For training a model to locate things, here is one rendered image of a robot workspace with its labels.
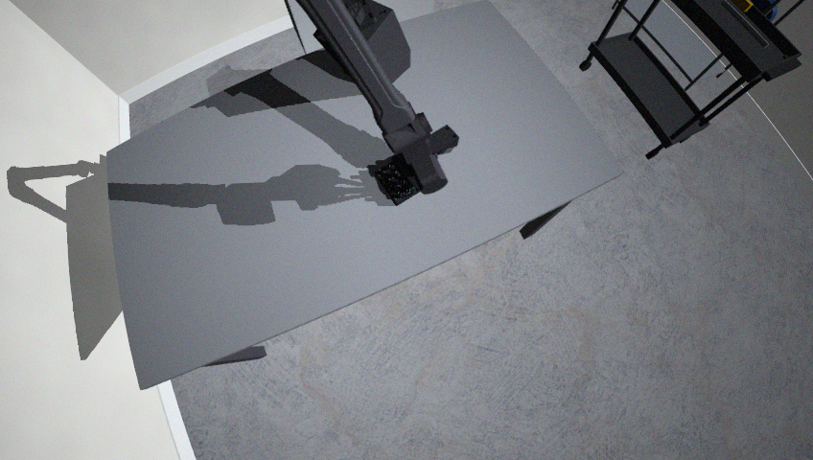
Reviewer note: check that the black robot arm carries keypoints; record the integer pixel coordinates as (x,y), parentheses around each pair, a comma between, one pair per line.
(394,116)

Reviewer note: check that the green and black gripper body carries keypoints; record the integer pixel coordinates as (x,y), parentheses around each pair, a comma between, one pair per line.
(404,170)

